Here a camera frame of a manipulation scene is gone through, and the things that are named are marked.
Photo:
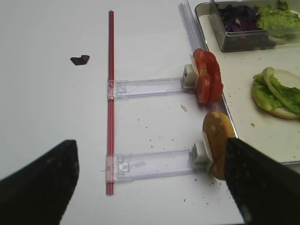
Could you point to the upright bun slice left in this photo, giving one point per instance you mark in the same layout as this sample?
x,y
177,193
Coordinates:
x,y
218,129

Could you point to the clear track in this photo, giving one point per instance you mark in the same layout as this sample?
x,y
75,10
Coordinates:
x,y
151,87
142,166

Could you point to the purple cabbage scrap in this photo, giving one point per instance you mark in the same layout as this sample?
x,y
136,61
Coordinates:
x,y
82,60

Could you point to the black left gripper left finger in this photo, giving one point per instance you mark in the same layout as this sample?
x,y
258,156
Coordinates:
x,y
39,193

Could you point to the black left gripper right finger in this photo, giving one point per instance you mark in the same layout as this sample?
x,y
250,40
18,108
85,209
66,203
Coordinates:
x,y
265,191

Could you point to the upper left clear track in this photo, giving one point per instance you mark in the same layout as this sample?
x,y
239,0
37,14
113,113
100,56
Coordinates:
x,y
151,87

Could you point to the white tomato pusher block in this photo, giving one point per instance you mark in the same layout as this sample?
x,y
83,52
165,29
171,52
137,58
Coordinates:
x,y
190,75

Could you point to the red tomato slices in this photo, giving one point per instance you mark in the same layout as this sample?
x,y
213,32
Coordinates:
x,y
209,87

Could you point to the green lettuce leaf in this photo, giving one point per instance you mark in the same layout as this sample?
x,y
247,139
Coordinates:
x,y
274,91

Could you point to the green lettuce pile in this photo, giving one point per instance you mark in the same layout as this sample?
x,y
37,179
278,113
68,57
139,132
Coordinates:
x,y
280,22

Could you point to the purple cabbage shreds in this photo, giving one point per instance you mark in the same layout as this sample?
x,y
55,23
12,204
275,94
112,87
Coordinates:
x,y
240,18

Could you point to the bottom bun slice on tray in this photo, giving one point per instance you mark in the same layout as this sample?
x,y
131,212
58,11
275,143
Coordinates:
x,y
279,110

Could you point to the white bun pusher block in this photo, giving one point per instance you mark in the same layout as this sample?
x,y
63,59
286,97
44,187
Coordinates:
x,y
200,155

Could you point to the left red rail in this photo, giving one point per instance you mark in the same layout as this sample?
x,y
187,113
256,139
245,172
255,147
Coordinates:
x,y
110,104

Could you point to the silver metal tray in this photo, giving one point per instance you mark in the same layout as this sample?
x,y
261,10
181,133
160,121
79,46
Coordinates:
x,y
275,137

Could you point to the lower left clear track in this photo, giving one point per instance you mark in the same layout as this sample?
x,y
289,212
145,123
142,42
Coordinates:
x,y
142,166

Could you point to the left clear divider strip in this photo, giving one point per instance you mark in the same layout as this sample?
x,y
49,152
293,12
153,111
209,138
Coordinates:
x,y
194,35

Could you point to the clear plastic salad box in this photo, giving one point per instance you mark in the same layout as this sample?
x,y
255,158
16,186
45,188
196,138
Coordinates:
x,y
247,40

